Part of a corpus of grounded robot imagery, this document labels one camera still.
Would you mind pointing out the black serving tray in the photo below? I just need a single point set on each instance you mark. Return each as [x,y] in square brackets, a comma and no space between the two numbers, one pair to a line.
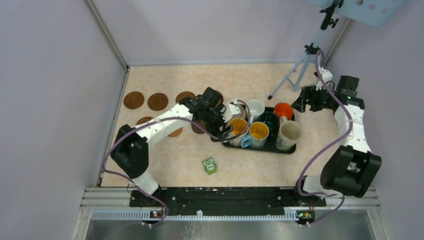
[269,145]

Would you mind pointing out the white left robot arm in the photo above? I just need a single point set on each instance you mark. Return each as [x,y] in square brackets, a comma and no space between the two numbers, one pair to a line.
[130,150]

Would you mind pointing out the plain white mug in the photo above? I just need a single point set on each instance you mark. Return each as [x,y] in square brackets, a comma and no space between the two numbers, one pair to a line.
[256,109]

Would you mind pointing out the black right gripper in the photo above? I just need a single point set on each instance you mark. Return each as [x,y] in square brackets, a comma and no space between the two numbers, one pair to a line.
[309,94]

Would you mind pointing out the blue mug yellow inside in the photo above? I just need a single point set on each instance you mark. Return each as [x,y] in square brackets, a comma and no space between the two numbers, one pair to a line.
[256,137]

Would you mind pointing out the tall cream patterned mug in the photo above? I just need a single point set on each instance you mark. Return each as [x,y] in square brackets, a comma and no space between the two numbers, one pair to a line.
[289,133]

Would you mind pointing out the green owl figure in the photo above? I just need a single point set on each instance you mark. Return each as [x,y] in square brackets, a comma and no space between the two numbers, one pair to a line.
[209,166]

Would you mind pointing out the white mug yellow inside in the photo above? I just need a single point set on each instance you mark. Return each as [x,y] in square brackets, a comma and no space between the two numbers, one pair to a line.
[240,128]

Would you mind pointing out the black mug orange inside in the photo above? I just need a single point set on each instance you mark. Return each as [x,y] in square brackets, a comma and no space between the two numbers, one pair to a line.
[283,109]

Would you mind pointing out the blue camera tripod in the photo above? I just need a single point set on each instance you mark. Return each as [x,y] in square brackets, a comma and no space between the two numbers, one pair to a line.
[329,9]

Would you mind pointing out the dark green mug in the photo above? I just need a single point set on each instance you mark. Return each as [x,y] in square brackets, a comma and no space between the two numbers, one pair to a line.
[271,120]

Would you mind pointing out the dark brown coaster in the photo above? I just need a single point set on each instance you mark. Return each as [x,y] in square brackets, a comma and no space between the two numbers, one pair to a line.
[198,127]

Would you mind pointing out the light wooden coaster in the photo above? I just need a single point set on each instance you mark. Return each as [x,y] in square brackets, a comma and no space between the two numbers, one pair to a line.
[176,133]

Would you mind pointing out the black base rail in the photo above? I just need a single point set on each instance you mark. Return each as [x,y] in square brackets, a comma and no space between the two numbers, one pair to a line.
[225,201]

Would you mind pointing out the white cable duct strip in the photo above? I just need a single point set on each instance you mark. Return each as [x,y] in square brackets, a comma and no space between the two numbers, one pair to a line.
[147,215]

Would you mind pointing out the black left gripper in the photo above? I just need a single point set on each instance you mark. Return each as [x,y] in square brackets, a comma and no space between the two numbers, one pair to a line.
[214,131]

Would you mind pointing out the light blue perforated panel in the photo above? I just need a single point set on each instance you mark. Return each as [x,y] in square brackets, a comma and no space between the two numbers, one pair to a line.
[374,13]

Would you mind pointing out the beige round mug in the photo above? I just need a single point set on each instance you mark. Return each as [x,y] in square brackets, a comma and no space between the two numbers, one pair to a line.
[241,112]

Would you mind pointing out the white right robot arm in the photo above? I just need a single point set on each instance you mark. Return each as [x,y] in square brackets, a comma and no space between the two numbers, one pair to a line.
[352,168]

